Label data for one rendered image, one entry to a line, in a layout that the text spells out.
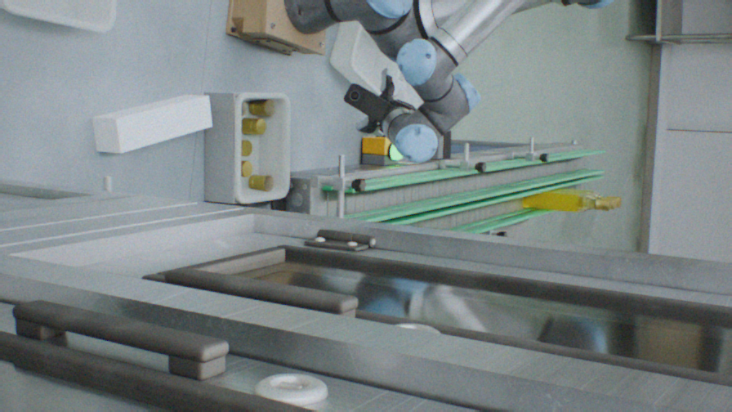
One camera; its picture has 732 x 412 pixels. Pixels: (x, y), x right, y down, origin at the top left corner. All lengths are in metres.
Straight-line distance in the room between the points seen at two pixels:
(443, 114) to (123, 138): 0.60
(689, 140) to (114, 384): 7.38
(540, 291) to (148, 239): 0.34
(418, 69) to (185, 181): 0.52
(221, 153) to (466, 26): 0.55
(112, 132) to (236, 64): 0.41
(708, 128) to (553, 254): 6.97
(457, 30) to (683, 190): 6.18
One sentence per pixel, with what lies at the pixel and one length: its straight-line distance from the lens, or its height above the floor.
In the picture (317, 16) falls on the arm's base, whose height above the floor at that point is 0.91.
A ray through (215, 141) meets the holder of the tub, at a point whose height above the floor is 0.78.
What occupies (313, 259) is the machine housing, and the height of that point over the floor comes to 1.56.
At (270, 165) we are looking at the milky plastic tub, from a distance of 1.97.
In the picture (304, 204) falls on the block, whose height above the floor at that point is 0.87.
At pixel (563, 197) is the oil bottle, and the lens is 2.97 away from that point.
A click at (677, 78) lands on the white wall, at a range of 7.78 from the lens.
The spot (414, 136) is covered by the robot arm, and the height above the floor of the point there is 1.16.
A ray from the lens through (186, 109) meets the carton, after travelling 1.75.
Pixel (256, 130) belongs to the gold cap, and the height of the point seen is 0.81.
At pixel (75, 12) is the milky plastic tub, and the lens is 1.65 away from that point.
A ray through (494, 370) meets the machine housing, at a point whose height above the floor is 1.84.
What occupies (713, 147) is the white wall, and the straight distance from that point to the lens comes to 7.72.
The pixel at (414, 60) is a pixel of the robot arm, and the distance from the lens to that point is 1.67.
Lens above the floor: 2.01
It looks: 32 degrees down
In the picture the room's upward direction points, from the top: 96 degrees clockwise
